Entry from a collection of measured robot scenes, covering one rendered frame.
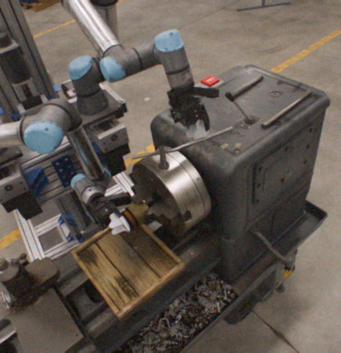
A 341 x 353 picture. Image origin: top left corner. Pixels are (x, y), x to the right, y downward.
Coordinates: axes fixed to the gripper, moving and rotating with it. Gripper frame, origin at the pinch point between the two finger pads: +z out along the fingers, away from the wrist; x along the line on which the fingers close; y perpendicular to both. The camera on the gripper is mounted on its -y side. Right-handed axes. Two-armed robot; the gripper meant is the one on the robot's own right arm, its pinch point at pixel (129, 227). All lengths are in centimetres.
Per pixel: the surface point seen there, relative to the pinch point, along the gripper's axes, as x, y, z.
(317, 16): -108, -427, -206
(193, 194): 7.7, -21.8, 10.0
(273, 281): -80, -57, 22
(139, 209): 3.6, -6.2, -1.4
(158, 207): 2.4, -12.0, 1.6
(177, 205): 7.1, -15.2, 9.5
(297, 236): -54, -73, 22
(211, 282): -51, -24, 12
